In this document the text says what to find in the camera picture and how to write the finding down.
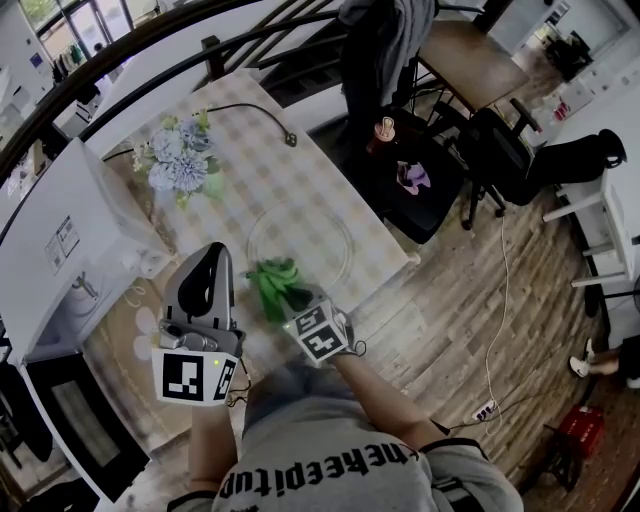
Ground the beige checkered tablecloth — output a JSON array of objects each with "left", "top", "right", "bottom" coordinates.
[{"left": 99, "top": 68, "right": 417, "bottom": 321}]

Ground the person's left forearm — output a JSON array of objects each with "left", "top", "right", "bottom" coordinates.
[{"left": 186, "top": 398, "right": 240, "bottom": 497}]

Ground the purple pink crumpled item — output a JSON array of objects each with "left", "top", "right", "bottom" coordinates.
[{"left": 394, "top": 159, "right": 434, "bottom": 195}]

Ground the white desk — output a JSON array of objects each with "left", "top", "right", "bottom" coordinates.
[{"left": 541, "top": 97, "right": 640, "bottom": 289}]

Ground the person's right forearm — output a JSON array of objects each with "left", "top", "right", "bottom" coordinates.
[{"left": 330, "top": 351, "right": 442, "bottom": 452}]

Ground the black stair railing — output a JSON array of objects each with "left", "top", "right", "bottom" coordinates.
[{"left": 0, "top": 0, "right": 351, "bottom": 187}]

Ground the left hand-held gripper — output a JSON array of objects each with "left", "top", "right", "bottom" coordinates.
[{"left": 151, "top": 241, "right": 247, "bottom": 407}]

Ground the red plastic stool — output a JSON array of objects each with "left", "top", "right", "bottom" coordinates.
[{"left": 555, "top": 404, "right": 607, "bottom": 460}]

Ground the black power cable with plug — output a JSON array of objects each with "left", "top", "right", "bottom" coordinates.
[{"left": 101, "top": 102, "right": 299, "bottom": 162}]

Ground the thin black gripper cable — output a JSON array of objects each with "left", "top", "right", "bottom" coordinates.
[{"left": 226, "top": 357, "right": 252, "bottom": 407}]

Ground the black bag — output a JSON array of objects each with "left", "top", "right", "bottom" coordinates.
[{"left": 522, "top": 128, "right": 629, "bottom": 207}]

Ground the pale blue flower bouquet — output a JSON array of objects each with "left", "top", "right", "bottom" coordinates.
[{"left": 131, "top": 108, "right": 227, "bottom": 210}]

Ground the white floor cable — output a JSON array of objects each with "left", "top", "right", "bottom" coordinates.
[{"left": 471, "top": 213, "right": 512, "bottom": 437}]

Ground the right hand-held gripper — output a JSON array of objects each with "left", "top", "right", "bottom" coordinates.
[{"left": 282, "top": 282, "right": 353, "bottom": 367}]

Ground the white microwave oven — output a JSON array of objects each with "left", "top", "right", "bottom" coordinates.
[{"left": 0, "top": 136, "right": 175, "bottom": 505}]

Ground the brown wooden table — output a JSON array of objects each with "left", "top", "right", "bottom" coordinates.
[{"left": 416, "top": 18, "right": 532, "bottom": 114}]

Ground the green cloth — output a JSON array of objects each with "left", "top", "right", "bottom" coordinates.
[{"left": 241, "top": 256, "right": 312, "bottom": 324}]

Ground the grey hanging jacket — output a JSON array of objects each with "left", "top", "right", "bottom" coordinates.
[{"left": 338, "top": 0, "right": 437, "bottom": 107}]

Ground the glass microwave turntable plate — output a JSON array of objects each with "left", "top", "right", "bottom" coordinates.
[{"left": 245, "top": 201, "right": 357, "bottom": 297}]

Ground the black office chair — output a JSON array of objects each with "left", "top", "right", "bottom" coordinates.
[
  {"left": 342, "top": 106, "right": 465, "bottom": 246},
  {"left": 433, "top": 96, "right": 545, "bottom": 232}
]

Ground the person's grey printed shirt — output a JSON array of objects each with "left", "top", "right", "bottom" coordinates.
[{"left": 166, "top": 359, "right": 525, "bottom": 512}]

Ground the white power strip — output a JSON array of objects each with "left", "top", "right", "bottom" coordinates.
[{"left": 471, "top": 398, "right": 502, "bottom": 422}]

